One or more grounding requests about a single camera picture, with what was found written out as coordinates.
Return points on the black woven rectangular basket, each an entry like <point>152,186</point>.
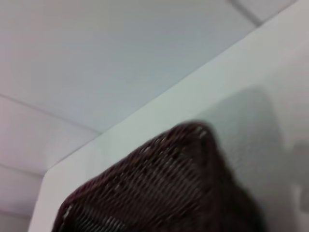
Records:
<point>157,188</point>

